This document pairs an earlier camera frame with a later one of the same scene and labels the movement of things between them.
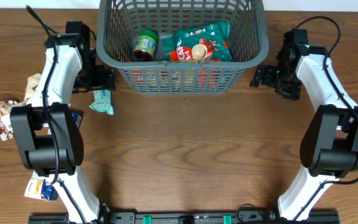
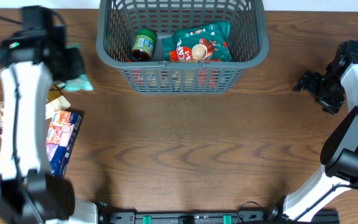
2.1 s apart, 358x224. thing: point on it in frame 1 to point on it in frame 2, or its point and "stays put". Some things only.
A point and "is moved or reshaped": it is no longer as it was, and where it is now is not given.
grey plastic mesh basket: [119, 21] stays put
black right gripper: [265, 78] to [317, 88]
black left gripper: [103, 78] to [70, 64]
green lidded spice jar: [145, 44] stays put
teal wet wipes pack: [102, 101] is moved or reshaped
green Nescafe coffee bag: [210, 41] stays put
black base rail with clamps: [105, 216] stays put
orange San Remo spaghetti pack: [177, 79] stays put
